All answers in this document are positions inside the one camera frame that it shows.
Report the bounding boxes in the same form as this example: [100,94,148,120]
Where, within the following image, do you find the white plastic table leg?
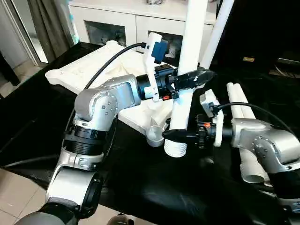
[163,0,210,159]
[200,0,235,69]
[225,82,267,184]
[232,82,274,186]

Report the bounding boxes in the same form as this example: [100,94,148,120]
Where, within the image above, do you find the white plastic table top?
[45,40,191,149]

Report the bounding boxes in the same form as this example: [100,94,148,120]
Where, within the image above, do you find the black mat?
[0,42,300,225]

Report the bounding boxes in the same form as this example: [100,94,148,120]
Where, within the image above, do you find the black cabinet with gold label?
[220,0,283,71]

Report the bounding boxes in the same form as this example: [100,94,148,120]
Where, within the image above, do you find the white display cabinet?
[69,0,223,62]

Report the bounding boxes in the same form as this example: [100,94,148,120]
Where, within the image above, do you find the dark low furniture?
[269,57,300,78]

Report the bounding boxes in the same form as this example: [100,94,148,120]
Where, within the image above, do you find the light blue rack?
[67,3,81,45]

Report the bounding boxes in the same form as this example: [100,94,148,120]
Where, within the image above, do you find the grey curtain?
[26,0,76,63]

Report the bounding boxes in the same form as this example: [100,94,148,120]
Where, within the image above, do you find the black floor stand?
[0,50,21,87]

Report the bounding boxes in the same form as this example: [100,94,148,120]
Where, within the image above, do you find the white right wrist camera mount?
[199,89,225,148]

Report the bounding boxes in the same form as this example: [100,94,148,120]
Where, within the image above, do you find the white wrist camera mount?
[142,32,170,103]
[199,89,225,148]

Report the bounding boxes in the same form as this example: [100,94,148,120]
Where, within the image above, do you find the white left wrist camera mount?
[142,32,170,103]

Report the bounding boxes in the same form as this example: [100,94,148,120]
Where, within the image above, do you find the grey door frame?
[0,0,48,67]

